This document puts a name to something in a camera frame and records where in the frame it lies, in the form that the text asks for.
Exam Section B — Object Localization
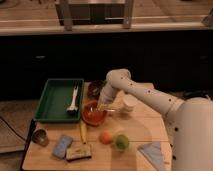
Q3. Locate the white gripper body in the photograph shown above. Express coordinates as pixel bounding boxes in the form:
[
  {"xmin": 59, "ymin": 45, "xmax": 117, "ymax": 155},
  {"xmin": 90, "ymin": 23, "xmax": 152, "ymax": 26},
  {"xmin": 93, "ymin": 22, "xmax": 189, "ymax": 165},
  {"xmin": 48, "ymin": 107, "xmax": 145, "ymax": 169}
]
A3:
[{"xmin": 98, "ymin": 83, "xmax": 116, "ymax": 108}]

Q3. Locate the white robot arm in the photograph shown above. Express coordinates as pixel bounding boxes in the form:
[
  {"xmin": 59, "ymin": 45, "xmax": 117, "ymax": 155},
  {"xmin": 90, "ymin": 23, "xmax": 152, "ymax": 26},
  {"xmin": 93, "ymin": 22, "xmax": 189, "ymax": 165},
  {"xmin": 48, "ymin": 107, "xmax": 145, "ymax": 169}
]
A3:
[{"xmin": 99, "ymin": 69, "xmax": 213, "ymax": 171}]

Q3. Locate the dark brown bowl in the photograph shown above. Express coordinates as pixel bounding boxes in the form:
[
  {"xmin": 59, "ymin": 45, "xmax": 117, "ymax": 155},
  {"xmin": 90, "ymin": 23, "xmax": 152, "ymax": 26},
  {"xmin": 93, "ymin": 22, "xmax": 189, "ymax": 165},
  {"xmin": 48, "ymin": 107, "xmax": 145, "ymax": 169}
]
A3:
[{"xmin": 87, "ymin": 80, "xmax": 105, "ymax": 99}]

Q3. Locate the red bowl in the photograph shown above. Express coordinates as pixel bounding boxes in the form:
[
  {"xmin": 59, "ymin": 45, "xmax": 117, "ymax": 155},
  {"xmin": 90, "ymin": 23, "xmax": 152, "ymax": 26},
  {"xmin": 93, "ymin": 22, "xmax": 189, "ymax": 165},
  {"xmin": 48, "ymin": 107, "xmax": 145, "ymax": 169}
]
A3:
[{"xmin": 81, "ymin": 100, "xmax": 107, "ymax": 126}]

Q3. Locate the white plastic cup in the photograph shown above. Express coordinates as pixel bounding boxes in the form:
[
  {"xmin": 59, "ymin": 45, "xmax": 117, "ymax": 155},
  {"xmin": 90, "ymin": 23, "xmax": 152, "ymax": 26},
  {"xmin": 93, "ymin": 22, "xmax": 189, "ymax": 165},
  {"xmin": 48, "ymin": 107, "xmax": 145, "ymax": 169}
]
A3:
[{"xmin": 123, "ymin": 94, "xmax": 137, "ymax": 113}]

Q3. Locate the yellow banana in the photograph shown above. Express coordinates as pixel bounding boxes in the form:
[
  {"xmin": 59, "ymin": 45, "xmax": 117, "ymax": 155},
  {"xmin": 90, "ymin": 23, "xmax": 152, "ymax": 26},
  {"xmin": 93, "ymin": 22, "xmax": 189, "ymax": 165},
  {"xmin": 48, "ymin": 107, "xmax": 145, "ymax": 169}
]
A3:
[{"xmin": 80, "ymin": 120, "xmax": 87, "ymax": 144}]

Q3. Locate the orange fruit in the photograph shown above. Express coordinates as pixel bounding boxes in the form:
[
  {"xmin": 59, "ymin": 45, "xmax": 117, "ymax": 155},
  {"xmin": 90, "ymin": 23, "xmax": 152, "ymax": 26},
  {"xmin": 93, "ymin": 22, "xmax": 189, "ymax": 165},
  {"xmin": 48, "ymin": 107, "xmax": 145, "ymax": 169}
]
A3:
[{"xmin": 99, "ymin": 131, "xmax": 113, "ymax": 145}]

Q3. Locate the green plastic tray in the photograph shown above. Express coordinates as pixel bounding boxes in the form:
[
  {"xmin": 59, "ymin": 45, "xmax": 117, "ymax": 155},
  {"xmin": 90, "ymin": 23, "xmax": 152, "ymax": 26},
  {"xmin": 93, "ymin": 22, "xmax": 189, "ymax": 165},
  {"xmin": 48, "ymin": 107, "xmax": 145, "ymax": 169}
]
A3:
[{"xmin": 34, "ymin": 78, "xmax": 84, "ymax": 123}]

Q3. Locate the green apple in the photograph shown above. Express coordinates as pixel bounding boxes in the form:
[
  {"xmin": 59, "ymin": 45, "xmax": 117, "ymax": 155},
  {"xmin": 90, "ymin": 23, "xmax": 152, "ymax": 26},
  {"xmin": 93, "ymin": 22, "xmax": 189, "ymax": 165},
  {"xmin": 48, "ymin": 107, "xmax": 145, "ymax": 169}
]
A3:
[{"xmin": 114, "ymin": 134, "xmax": 129, "ymax": 151}]

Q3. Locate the blue sponge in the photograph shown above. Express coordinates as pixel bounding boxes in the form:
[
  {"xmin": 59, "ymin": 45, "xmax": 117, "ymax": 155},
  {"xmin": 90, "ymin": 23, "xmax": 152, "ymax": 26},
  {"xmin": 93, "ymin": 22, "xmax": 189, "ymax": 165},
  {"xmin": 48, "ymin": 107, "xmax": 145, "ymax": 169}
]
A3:
[{"xmin": 52, "ymin": 135, "xmax": 73, "ymax": 159}]

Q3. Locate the blue folded cloth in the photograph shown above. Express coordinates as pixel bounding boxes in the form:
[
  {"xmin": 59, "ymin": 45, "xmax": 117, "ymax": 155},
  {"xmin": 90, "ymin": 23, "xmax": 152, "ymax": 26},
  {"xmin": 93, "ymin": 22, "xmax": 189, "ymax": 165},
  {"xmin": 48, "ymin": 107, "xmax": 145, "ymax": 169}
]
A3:
[{"xmin": 137, "ymin": 142, "xmax": 166, "ymax": 171}]

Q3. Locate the small metal cup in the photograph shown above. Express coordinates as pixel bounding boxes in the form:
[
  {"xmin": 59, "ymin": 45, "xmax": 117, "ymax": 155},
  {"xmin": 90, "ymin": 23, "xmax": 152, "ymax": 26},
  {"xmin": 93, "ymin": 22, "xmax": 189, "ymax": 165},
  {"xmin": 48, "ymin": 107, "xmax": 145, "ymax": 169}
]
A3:
[{"xmin": 31, "ymin": 129, "xmax": 49, "ymax": 147}]

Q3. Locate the metal frame stand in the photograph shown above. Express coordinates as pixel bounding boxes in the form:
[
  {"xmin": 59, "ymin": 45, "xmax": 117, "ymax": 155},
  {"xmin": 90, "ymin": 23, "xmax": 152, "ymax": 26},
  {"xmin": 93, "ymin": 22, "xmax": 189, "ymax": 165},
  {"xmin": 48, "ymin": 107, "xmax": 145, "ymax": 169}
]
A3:
[{"xmin": 55, "ymin": 0, "xmax": 134, "ymax": 31}]

